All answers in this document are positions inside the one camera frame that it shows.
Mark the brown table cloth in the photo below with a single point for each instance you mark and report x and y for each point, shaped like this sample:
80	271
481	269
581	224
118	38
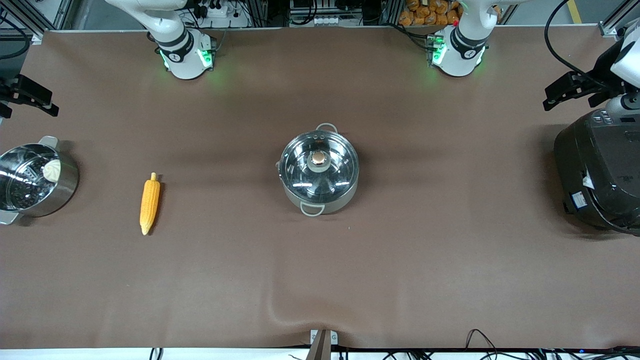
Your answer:
320	280

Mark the white steamed bun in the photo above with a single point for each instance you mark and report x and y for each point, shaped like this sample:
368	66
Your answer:
52	170

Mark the white power strip with plugs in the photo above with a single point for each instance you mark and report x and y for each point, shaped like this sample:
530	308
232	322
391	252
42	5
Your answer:
212	9

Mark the metal table bracket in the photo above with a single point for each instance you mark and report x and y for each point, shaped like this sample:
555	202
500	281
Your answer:
323	342

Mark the orange snack bag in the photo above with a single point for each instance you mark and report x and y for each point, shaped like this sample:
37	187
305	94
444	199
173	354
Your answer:
430	14

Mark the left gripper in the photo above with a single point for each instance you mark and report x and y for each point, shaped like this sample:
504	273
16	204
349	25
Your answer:
603	67

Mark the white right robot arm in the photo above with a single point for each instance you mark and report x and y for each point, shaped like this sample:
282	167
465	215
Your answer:
182	50

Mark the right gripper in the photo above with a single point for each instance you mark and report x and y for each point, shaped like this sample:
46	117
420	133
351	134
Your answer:
25	93

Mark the aluminium frame profile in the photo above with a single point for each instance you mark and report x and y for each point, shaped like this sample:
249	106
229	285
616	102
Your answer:
35	15
617	22

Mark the black rice cooker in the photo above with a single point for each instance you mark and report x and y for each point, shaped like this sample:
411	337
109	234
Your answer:
597	175

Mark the glass pot lid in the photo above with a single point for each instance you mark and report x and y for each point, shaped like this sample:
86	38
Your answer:
319	167

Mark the yellow corn cob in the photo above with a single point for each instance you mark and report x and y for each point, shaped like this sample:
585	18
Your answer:
149	202

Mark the steel steamer pot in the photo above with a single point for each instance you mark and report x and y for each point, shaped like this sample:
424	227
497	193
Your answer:
65	187

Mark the long white power strip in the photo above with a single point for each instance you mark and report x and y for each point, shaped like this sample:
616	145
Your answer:
320	20

